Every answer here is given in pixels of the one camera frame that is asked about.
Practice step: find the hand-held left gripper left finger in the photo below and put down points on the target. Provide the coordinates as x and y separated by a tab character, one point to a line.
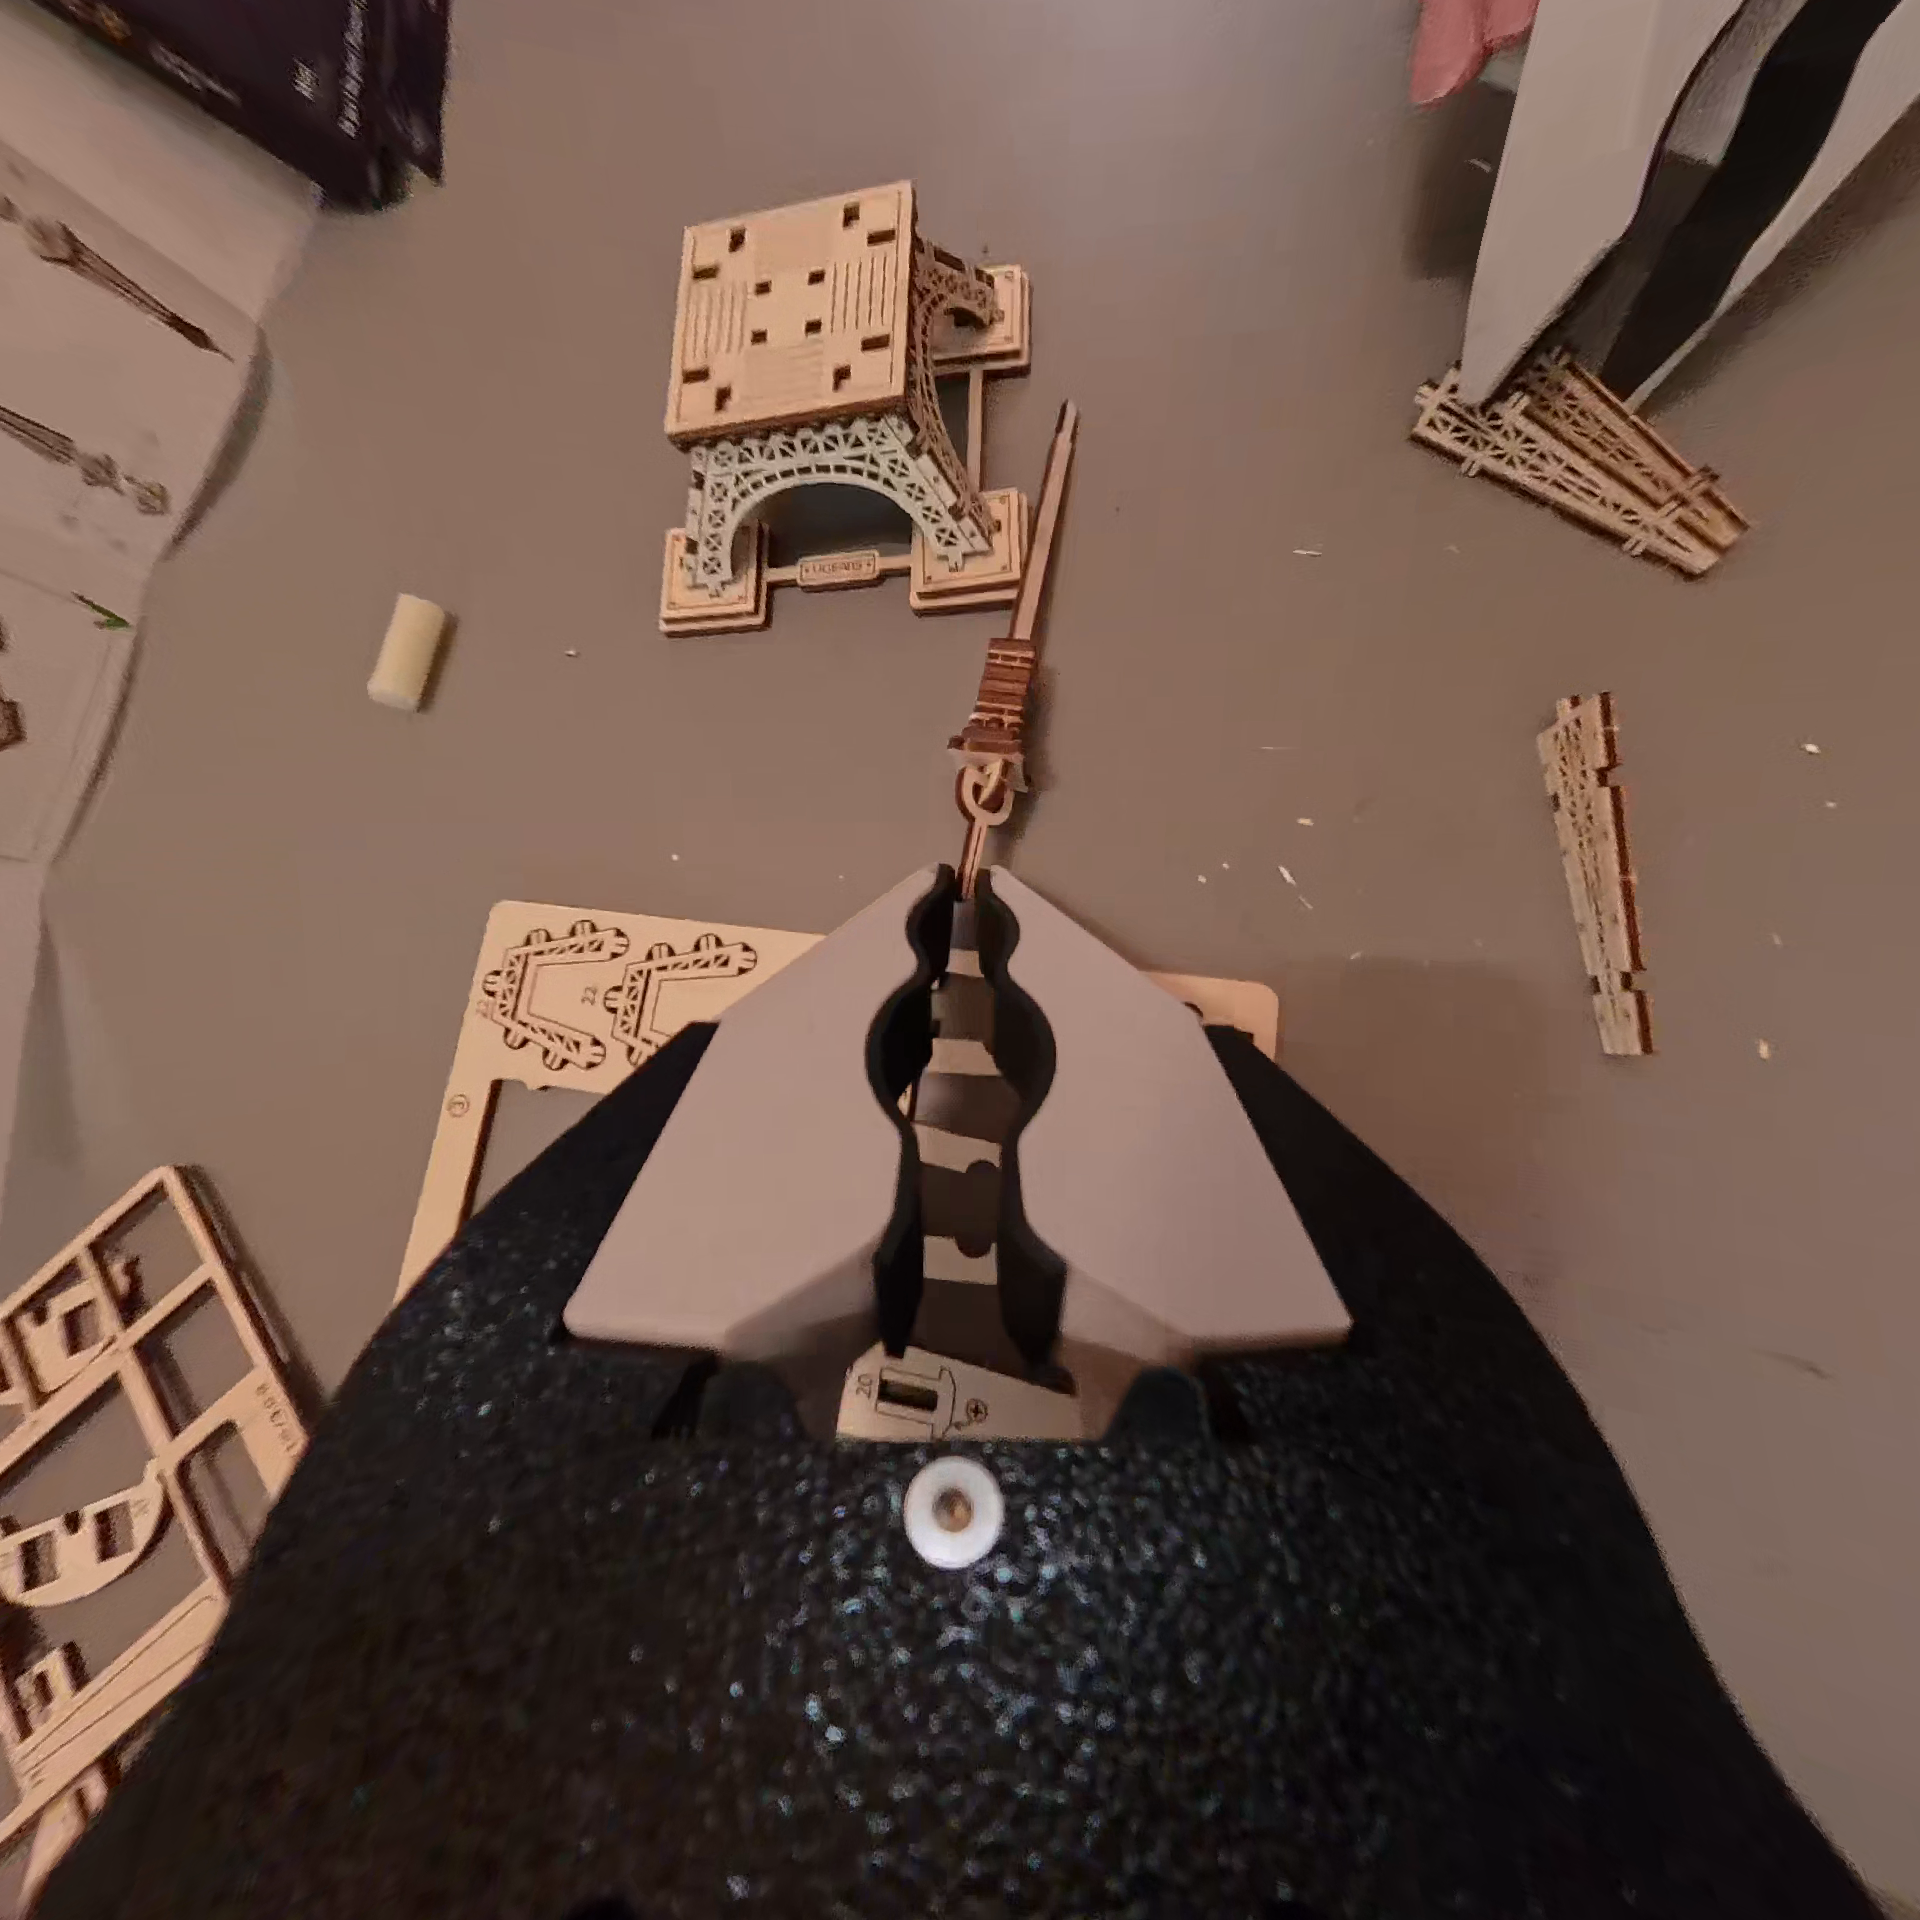
751	1171

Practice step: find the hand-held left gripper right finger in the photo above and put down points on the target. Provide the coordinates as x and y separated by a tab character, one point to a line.
1184	1184

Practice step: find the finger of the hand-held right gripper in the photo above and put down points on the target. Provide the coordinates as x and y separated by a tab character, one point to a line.
1822	196
1559	196

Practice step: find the wooden lattice tower section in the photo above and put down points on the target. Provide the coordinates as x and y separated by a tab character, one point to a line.
1589	451

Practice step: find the wooden tower spire piece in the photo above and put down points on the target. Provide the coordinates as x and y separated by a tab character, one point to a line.
1036	587

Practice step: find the pink cloth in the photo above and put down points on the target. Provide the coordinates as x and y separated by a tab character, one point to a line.
1464	45

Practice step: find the wooden puzzle sheet with parts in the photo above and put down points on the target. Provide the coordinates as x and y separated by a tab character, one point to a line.
599	990

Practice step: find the wooden lattice panel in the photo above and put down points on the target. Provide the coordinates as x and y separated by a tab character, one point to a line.
1598	869

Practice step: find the white wax cylinder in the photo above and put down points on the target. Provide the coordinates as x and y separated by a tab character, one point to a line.
408	652

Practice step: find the wooden tower base model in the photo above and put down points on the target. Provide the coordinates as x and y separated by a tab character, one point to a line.
796	376

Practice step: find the paper instruction sheet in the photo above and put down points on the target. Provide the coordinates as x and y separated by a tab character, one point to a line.
89	451

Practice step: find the black cardboard box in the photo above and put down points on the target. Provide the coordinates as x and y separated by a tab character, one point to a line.
285	76

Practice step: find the empty wooden puzzle sheet frame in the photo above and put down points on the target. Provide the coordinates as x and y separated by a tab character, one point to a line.
166	1365

